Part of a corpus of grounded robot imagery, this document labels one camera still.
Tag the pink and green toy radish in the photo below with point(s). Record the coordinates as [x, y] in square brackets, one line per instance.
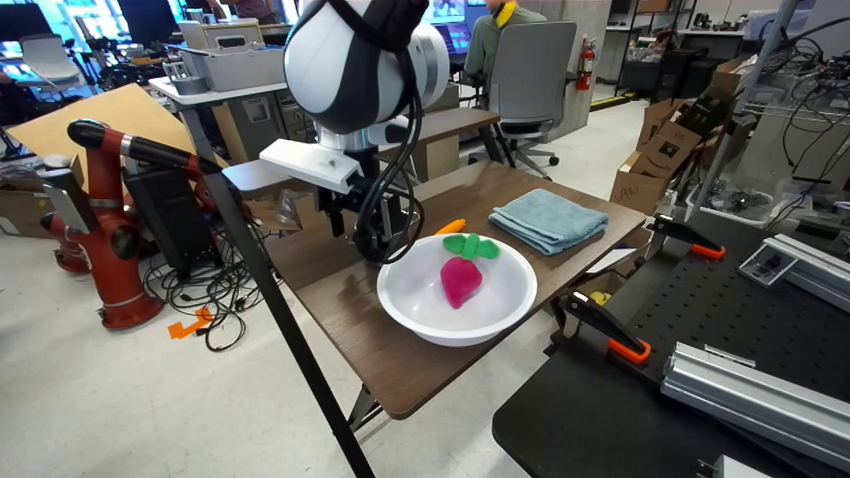
[461, 273]

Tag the person in green shirt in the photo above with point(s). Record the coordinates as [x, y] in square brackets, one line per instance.
[486, 30]

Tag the red fire extinguisher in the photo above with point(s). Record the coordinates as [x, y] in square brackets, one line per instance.
[586, 65]

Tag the brown wooden table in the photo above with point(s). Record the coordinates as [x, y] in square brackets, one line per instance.
[392, 322]

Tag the silver aluminium extrusion rail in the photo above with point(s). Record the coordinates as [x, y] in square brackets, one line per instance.
[807, 265]
[757, 401]

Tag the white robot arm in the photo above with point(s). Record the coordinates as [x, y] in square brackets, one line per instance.
[364, 72]

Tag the black tripod leg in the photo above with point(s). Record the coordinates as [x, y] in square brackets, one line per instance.
[261, 268]

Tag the orange toy carrot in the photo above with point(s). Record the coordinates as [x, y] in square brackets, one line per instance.
[453, 226]

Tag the blue folded towel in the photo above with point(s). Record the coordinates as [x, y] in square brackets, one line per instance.
[549, 224]

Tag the black perforated breadboard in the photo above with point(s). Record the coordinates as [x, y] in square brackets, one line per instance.
[586, 414]

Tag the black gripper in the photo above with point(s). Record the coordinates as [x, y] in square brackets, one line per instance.
[382, 211]

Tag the cardboard box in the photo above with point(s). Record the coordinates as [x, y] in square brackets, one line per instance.
[666, 143]

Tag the red robot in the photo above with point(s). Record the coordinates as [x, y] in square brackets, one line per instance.
[97, 224]

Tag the orange black clamp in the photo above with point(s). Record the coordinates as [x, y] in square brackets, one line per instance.
[695, 240]
[619, 341]

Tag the grey office chair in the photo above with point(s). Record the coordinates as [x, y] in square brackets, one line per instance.
[528, 85]

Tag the white plastic bowl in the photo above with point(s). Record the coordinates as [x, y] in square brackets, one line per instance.
[411, 292]

